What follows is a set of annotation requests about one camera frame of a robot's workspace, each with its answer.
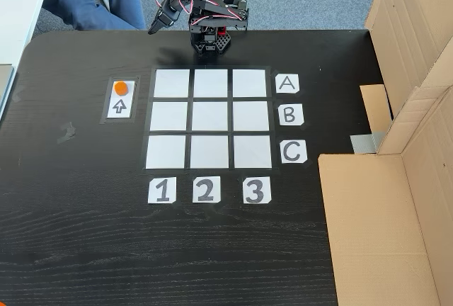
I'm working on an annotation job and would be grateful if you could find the white desk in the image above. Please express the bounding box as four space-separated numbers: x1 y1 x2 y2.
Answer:
0 0 54 69

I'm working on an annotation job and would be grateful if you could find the paper label letter C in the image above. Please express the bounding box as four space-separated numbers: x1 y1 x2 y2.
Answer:
280 140 308 164

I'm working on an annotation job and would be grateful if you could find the paper label letter B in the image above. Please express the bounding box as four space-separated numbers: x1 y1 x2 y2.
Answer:
278 103 305 126

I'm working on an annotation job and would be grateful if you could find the paper label number 2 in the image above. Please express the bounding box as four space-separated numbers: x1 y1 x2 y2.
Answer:
192 176 222 203

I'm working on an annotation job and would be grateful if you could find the paper label letter A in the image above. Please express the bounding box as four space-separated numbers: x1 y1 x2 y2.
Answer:
275 74 301 94

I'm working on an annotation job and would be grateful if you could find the paper label number 3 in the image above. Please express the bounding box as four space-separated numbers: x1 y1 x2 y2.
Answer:
242 176 273 204

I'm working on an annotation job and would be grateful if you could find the brown cardboard box wall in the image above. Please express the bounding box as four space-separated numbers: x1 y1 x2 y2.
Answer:
318 86 453 306
360 0 453 154

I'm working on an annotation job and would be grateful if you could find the clear tape scrap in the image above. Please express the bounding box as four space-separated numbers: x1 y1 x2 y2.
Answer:
56 121 77 144

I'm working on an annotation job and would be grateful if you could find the grey tape strip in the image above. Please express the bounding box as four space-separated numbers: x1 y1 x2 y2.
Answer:
350 131 385 154

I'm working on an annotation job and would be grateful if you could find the white nine-square grid sheet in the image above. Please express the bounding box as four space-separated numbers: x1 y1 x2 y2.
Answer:
143 67 280 171

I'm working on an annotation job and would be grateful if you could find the paper label number 1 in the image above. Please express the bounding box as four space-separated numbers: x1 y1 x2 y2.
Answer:
147 177 177 204

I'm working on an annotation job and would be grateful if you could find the white arrow paper sheet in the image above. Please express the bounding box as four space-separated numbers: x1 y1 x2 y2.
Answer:
100 74 141 125

